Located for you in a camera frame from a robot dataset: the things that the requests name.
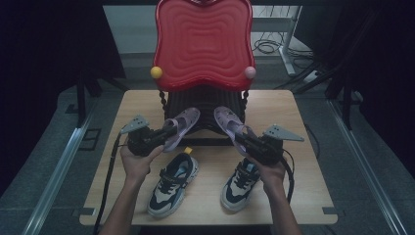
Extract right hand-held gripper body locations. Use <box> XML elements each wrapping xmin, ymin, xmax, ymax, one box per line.
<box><xmin>248</xmin><ymin>123</ymin><xmax>305</xmax><ymax>165</ymax></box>

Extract white power strip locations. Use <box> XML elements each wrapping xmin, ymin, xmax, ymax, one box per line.
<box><xmin>302</xmin><ymin>70</ymin><xmax>320</xmax><ymax>84</ymax></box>

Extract black metal stand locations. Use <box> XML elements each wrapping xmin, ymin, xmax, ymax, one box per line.
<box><xmin>75</xmin><ymin>65</ymin><xmax>129</xmax><ymax>129</ymax></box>
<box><xmin>274</xmin><ymin>62</ymin><xmax>361</xmax><ymax>131</ymax></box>

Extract black and white sneaker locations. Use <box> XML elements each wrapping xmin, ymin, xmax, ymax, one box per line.
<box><xmin>147</xmin><ymin>147</ymin><xmax>200</xmax><ymax>218</ymax></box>
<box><xmin>220</xmin><ymin>158</ymin><xmax>262</xmax><ymax>213</ymax></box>

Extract red and black shoe rack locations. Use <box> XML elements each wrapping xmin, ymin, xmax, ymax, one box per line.
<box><xmin>150</xmin><ymin>0</ymin><xmax>257</xmax><ymax>147</ymax></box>

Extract person's right hand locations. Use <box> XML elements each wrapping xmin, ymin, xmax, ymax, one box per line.
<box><xmin>250</xmin><ymin>158</ymin><xmax>288</xmax><ymax>194</ymax></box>

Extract person's left hand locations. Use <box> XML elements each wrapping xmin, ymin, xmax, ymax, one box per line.
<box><xmin>120</xmin><ymin>145</ymin><xmax>164</xmax><ymax>184</ymax></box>

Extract aluminium floor rail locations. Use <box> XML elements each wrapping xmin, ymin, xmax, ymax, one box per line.
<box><xmin>22</xmin><ymin>97</ymin><xmax>99</xmax><ymax>235</ymax></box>
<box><xmin>327</xmin><ymin>99</ymin><xmax>409</xmax><ymax>235</ymax></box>

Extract purple sandal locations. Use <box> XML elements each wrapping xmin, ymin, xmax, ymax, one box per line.
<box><xmin>161</xmin><ymin>107</ymin><xmax>201</xmax><ymax>154</ymax></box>
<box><xmin>213</xmin><ymin>106</ymin><xmax>258</xmax><ymax>157</ymax></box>

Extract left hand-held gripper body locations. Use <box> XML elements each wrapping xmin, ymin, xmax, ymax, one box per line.
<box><xmin>120</xmin><ymin>115</ymin><xmax>164</xmax><ymax>157</ymax></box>

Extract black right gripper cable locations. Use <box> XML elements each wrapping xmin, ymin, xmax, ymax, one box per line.
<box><xmin>281</xmin><ymin>148</ymin><xmax>296</xmax><ymax>205</ymax></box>

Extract white metal desk frame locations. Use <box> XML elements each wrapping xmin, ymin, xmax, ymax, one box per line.
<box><xmin>253</xmin><ymin>5</ymin><xmax>302</xmax><ymax>77</ymax></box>

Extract coiled black floor cables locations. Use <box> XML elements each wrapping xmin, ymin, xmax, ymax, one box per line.
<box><xmin>253</xmin><ymin>31</ymin><xmax>314</xmax><ymax>71</ymax></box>

